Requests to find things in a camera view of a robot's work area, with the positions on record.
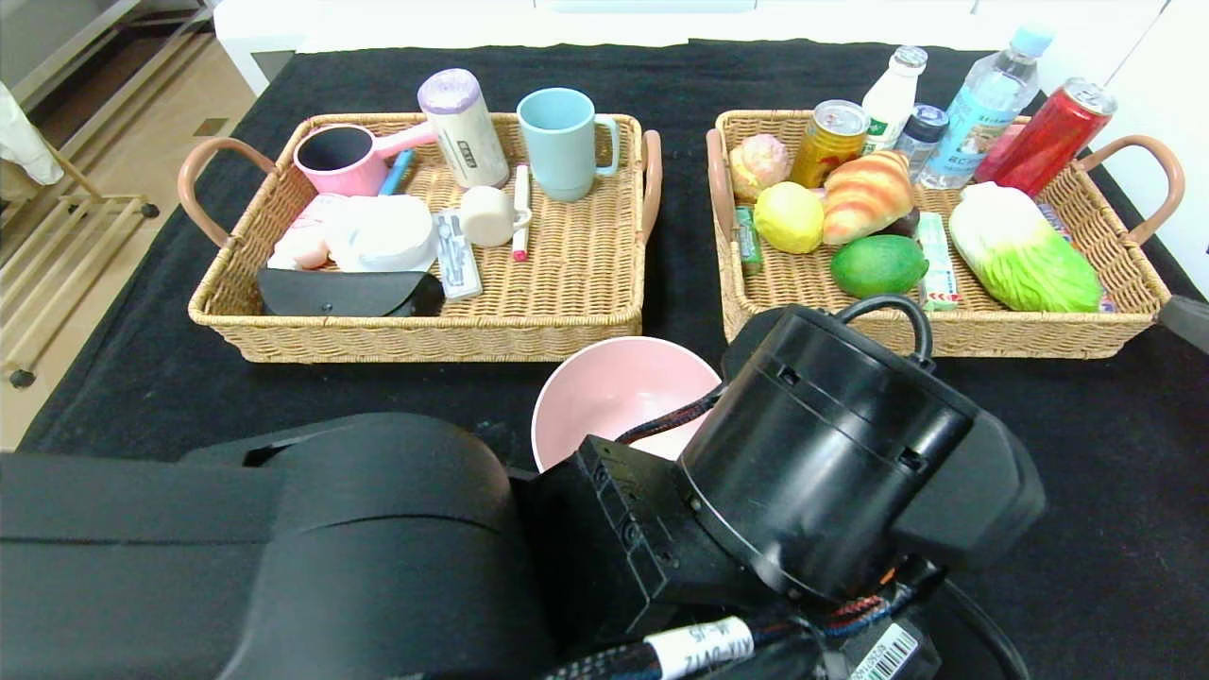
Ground green lime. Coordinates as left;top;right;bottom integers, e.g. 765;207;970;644
830;234;930;299

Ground green white cabbage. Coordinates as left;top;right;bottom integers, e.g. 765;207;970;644
948;181;1103;314

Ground black glasses case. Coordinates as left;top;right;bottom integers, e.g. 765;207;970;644
257;268;446;318

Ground cream tumbler purple lid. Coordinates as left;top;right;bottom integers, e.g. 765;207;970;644
417;68;510;190

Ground white marker pink cap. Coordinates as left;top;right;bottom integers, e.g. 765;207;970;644
511;164;532;263

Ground pink white tube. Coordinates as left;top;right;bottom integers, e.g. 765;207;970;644
267;194;350;272

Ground clear water bottle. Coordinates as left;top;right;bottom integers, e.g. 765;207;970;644
918;23;1054;192

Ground braided labelled arm cable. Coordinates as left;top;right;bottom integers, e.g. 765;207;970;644
543;382;936;680

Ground brown wooden shelf unit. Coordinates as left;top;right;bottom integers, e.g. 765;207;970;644
0;0;223;143

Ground pink bowl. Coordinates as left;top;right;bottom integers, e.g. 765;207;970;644
532;337;724;473

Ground brown striped croissant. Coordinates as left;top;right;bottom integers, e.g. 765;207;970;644
822;149;917;247

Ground white milk bottle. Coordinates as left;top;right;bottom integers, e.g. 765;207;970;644
860;45;928;157

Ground yellow drink can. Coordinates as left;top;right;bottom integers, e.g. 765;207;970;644
789;99;870;190

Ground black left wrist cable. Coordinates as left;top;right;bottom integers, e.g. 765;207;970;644
836;295;936;374

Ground small cream cup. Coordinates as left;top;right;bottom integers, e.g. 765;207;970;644
460;186;533;248

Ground light blue mug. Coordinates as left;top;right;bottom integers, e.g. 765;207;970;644
516;88;622;202

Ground white hanging cloth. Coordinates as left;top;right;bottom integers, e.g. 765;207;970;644
0;80;65;185

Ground clear plastic tool pack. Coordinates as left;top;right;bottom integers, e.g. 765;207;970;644
434;210;483;301

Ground white round container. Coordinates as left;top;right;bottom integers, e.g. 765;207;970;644
325;195;438;274

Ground blue pen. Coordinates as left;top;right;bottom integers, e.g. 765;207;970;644
379;149;416;196

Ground red drink can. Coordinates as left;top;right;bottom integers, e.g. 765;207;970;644
973;77;1116;197

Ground light wooden rack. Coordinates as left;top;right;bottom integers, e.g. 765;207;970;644
0;142;162;390

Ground small blue-capped bottle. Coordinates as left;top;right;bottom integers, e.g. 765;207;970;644
893;104;948;185

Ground pink scoop cup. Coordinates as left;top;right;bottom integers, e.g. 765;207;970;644
293;121;438;197

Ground green gum pack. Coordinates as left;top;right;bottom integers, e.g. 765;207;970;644
735;206;764;277

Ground green white candy pack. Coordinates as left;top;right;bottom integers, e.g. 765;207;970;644
916;212;964;312

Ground yellow lemon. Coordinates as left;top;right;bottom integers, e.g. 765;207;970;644
754;181;826;255

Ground pink yellow bun toy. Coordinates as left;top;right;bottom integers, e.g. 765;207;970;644
728;133;792;204

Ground colourful snack packet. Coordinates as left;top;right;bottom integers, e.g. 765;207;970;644
1034;198;1115;315

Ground black tablecloth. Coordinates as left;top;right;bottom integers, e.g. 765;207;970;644
0;40;1209;680

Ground wicker basket brown handles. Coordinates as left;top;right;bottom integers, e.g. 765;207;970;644
706;109;1184;359
177;111;663;365

